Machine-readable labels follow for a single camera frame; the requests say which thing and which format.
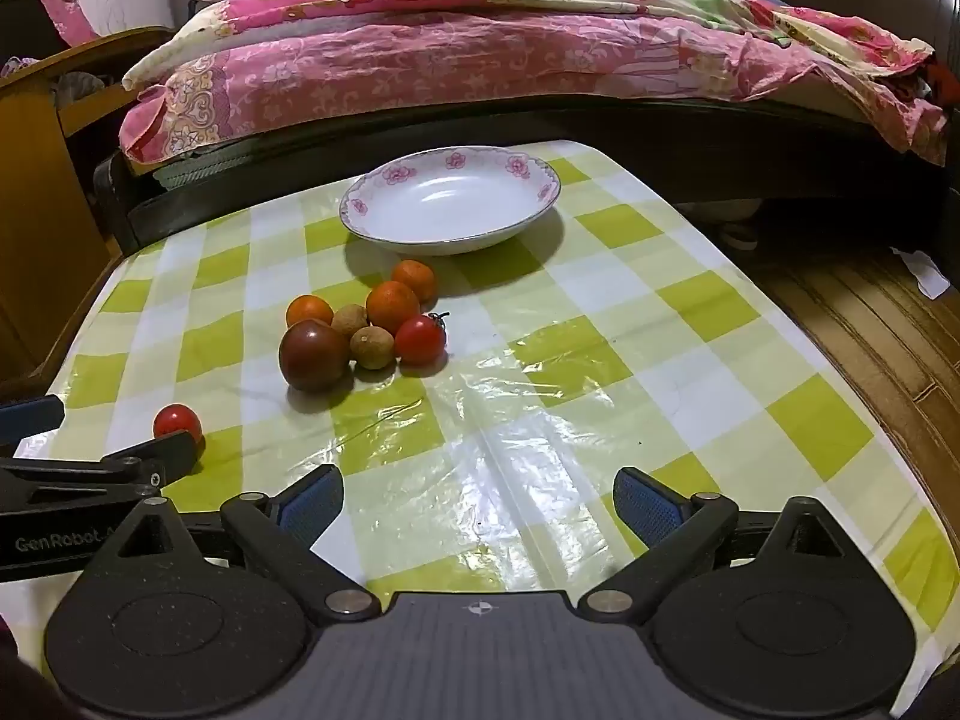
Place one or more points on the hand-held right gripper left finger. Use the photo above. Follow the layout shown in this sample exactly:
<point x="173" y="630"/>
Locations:
<point x="311" y="504"/>

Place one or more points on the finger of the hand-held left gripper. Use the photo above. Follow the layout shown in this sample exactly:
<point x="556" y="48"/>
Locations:
<point x="30" y="420"/>
<point x="161" y="454"/>

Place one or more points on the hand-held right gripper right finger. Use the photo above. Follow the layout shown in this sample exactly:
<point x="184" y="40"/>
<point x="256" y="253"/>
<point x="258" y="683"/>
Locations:
<point x="645" y="504"/>

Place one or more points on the red cherry tomato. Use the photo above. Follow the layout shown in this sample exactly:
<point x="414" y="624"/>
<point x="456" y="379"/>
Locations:
<point x="176" y="422"/>
<point x="420" y="339"/>

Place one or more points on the dark purple tomato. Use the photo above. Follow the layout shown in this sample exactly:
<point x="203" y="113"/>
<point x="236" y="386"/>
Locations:
<point x="315" y="355"/>

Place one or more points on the brown longan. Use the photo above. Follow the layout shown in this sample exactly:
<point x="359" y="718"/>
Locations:
<point x="349" y="319"/>
<point x="373" y="347"/>

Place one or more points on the orange tomato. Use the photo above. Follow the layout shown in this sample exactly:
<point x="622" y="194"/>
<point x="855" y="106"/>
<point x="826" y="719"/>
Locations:
<point x="310" y="311"/>
<point x="392" y="306"/>
<point x="415" y="277"/>

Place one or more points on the white floral plate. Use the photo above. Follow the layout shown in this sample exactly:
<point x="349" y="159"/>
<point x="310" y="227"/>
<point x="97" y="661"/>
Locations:
<point x="450" y="195"/>

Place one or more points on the green checked tablecloth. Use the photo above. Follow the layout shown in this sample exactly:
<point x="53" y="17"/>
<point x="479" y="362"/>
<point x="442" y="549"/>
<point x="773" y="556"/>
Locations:
<point x="562" y="360"/>

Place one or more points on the wooden cabinet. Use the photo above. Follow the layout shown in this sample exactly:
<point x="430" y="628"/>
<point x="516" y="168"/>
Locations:
<point x="37" y="202"/>

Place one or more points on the white slipper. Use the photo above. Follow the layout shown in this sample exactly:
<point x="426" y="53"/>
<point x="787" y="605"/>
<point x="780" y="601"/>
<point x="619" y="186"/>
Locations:
<point x="740" y="236"/>

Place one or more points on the white ribbed mattress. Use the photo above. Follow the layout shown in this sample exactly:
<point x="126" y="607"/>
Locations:
<point x="195" y="171"/>

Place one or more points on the white paper scrap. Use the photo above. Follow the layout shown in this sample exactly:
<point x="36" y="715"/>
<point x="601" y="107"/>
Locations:
<point x="922" y="270"/>

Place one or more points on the pink patterned cloth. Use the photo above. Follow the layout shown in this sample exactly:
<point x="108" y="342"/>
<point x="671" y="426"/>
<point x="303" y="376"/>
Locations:
<point x="64" y="7"/>

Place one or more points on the pink floral blanket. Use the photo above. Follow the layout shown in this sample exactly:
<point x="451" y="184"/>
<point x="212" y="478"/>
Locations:
<point x="450" y="60"/>

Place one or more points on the dark bed frame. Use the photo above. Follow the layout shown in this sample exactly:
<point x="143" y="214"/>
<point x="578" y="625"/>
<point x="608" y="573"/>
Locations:
<point x="600" y="127"/>

